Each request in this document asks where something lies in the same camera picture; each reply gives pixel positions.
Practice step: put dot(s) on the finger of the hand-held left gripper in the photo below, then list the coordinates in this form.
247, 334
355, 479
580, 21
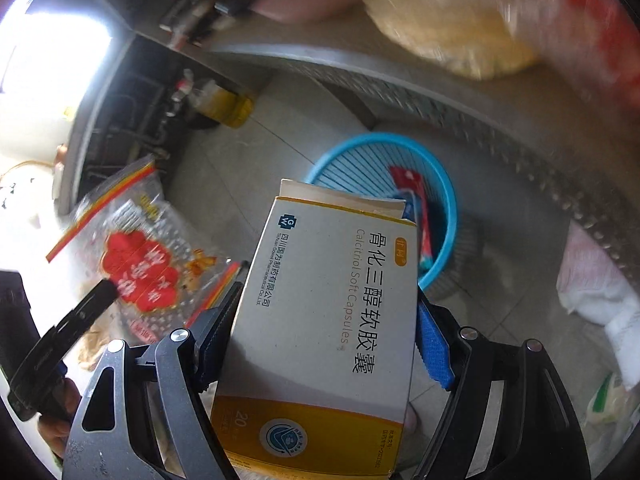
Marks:
87, 310

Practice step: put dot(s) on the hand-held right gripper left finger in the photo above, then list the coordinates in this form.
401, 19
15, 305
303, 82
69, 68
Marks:
212, 340

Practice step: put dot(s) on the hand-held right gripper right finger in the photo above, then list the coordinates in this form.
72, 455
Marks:
435, 355

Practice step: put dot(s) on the person's left hand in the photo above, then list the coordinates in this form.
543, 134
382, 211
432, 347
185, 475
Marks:
57, 430

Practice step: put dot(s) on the white yellow medicine box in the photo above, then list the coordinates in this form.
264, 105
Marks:
320, 310

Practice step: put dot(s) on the blue plastic mesh basket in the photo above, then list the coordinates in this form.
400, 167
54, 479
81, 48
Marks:
350, 165

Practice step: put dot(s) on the red plastic bag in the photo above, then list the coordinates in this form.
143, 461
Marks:
590, 10

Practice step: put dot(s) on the red snack packet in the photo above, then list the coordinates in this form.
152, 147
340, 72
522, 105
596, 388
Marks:
422, 230

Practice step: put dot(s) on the yellow cooking oil bottle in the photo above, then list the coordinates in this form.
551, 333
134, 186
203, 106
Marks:
235, 110

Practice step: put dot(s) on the green white packet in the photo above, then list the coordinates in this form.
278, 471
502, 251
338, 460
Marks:
610, 400

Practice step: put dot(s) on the clear zip bag red label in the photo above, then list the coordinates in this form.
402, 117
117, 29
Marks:
140, 260

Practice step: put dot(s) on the yellow plastic bag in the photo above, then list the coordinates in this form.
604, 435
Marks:
450, 35

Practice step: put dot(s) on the perforated metal shelf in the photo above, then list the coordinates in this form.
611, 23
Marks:
450, 95

